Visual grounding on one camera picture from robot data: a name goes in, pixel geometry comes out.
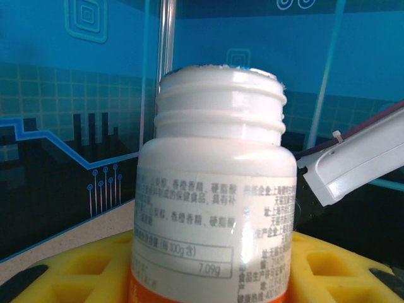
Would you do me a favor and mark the white pill bottle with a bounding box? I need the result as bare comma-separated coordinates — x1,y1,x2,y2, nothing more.
128,62,299,303

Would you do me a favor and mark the aluminium frame post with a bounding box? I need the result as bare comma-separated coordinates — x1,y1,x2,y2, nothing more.
156,0,177,80

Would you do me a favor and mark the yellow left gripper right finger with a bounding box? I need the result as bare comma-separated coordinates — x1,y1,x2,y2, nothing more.
290,231,404,303

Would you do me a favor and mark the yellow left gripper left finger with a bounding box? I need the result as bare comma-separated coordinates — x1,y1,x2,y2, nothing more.
0,229,135,303

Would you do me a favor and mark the purple camera cable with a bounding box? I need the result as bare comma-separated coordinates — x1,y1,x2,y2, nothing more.
292,100,404,158

